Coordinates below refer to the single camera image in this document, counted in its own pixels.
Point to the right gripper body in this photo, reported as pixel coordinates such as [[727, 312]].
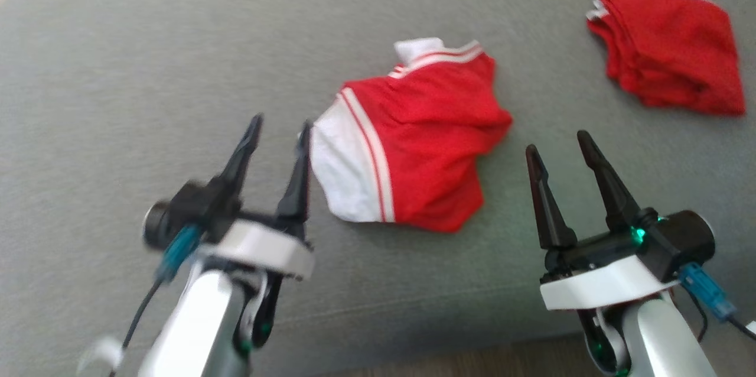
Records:
[[596, 285]]

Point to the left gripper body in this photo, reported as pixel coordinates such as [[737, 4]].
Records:
[[260, 244]]

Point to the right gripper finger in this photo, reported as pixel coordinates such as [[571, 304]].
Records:
[[546, 205], [611, 188]]

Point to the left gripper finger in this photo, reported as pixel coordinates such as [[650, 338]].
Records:
[[242, 158], [298, 188]]

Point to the red and white basketball jersey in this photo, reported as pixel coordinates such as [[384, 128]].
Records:
[[431, 140]]

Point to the red shorts with white trim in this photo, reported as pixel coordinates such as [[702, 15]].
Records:
[[673, 46]]

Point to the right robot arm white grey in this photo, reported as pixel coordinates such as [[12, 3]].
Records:
[[661, 341]]

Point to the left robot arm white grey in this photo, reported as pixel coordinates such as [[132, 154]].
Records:
[[195, 324]]

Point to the grey sofa seat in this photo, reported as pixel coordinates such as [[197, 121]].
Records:
[[118, 70]]

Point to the left camera blue connector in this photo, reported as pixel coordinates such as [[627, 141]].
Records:
[[180, 247]]

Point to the camera blue connector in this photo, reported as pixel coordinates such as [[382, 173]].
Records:
[[180, 247], [706, 294]]

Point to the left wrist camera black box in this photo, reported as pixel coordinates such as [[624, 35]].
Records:
[[177, 211]]

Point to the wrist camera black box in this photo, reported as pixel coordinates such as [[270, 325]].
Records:
[[679, 241], [177, 211]]

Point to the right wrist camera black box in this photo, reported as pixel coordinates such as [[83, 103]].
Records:
[[679, 241]]

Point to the right camera blue connector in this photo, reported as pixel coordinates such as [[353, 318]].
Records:
[[706, 294]]

